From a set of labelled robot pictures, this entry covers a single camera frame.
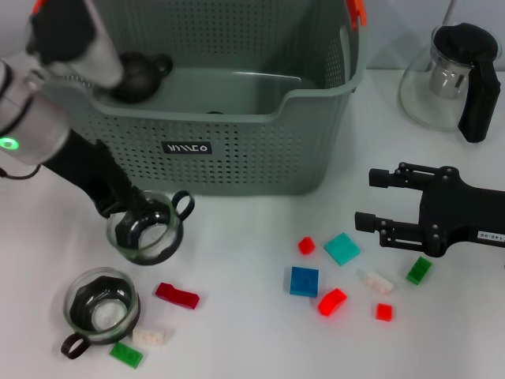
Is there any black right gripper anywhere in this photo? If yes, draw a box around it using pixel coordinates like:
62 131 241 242
354 161 505 257

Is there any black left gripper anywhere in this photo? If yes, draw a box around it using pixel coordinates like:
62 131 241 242
47 132 153 234

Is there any blue square brick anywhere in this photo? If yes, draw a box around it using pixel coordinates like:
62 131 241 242
290 266 327 297

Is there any grey perforated storage bin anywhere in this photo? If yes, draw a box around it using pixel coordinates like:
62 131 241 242
15 0 370 197

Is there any teal square plate brick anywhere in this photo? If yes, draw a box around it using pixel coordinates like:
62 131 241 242
324 232 362 268

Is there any small red brick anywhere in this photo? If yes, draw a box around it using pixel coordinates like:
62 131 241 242
374 302 395 323
297 236 317 256

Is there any white brick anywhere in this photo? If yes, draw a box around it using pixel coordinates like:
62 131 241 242
132 327 169 347
357 267 395 295

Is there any green thick brick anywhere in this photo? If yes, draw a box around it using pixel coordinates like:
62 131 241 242
406 256 433 285

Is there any dark red long brick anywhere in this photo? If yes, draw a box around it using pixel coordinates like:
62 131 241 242
155 282 200 311

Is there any orange-red sloped brick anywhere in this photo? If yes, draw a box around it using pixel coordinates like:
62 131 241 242
317 287 348 317

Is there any dark clay teapot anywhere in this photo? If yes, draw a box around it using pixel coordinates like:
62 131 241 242
106 51 174 104

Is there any green flat brick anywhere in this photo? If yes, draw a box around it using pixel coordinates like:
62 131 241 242
109 341 144 369

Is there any thin left gripper cable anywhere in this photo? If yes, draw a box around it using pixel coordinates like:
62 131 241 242
0 165 43 181

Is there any glass carafe black handle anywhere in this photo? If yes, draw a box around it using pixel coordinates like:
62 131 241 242
398 22 502 144

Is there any thin grey background cable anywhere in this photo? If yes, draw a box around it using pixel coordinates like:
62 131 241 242
440 0 457 25

